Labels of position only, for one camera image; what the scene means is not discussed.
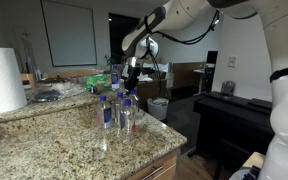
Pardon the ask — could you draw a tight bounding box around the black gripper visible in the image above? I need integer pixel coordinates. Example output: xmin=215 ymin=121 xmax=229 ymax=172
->
xmin=125 ymin=65 xmax=142 ymax=92

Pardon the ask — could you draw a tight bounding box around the wooden counter cabinet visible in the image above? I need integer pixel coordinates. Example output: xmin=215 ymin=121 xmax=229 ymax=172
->
xmin=126 ymin=149 xmax=182 ymax=180

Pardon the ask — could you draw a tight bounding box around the green potted plant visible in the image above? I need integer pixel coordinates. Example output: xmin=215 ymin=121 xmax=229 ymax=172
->
xmin=103 ymin=53 xmax=119 ymax=72

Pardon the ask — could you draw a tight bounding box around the white waste basket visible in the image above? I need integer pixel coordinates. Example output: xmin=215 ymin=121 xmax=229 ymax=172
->
xmin=146 ymin=97 xmax=170 ymax=121

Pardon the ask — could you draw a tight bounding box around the green tissue box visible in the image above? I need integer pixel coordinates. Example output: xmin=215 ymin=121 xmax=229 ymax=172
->
xmin=84 ymin=74 xmax=113 ymax=90

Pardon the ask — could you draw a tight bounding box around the small dark jar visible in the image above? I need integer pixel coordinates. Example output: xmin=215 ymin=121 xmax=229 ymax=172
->
xmin=89 ymin=84 xmax=107 ymax=96

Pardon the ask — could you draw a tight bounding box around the brown wooden partition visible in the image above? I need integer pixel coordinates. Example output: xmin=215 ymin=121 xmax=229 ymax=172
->
xmin=168 ymin=62 xmax=206 ymax=90

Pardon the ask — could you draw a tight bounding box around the white desk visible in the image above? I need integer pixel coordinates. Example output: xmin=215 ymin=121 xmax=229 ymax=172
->
xmin=193 ymin=68 xmax=208 ymax=95

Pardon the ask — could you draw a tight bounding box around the clear plastic container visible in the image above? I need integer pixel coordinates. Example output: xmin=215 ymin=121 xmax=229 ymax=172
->
xmin=37 ymin=77 xmax=87 ymax=98

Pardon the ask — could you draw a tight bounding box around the white projector screen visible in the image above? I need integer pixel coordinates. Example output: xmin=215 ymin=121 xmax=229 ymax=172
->
xmin=39 ymin=0 xmax=98 ymax=68

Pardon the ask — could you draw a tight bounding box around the black computer monitor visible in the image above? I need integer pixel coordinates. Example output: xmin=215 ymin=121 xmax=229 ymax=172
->
xmin=205 ymin=50 xmax=219 ymax=65

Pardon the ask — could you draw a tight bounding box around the dark plastic pouch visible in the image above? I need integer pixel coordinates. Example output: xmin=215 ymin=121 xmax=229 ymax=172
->
xmin=32 ymin=89 xmax=64 ymax=103

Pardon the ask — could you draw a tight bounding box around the glass jar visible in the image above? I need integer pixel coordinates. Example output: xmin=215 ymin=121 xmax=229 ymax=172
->
xmin=220 ymin=80 xmax=237 ymax=98

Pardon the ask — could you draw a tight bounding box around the flat display screen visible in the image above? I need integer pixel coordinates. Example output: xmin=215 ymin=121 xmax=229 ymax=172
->
xmin=23 ymin=33 xmax=41 ymax=81

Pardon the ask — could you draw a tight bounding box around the black piano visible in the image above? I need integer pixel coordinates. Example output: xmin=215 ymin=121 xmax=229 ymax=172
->
xmin=193 ymin=91 xmax=278 ymax=180

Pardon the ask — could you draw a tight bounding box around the small wooden box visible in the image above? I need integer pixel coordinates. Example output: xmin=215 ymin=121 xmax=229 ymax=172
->
xmin=19 ymin=73 xmax=37 ymax=90

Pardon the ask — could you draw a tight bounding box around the white paper towel roll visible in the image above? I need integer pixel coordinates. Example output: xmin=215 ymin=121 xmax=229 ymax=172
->
xmin=0 ymin=47 xmax=28 ymax=115

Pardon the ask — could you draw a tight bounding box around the light wooden stand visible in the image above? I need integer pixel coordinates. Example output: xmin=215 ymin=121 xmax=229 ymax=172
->
xmin=242 ymin=151 xmax=267 ymax=169

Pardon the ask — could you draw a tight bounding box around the black blue clamp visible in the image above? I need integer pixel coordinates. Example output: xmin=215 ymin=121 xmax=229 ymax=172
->
xmin=240 ymin=164 xmax=262 ymax=180

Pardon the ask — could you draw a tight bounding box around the metal drawer handle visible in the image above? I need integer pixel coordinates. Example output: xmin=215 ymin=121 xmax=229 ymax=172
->
xmin=140 ymin=165 xmax=164 ymax=180

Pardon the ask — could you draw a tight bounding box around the white wall switch plate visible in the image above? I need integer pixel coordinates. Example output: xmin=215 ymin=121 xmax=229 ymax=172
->
xmin=227 ymin=55 xmax=237 ymax=69

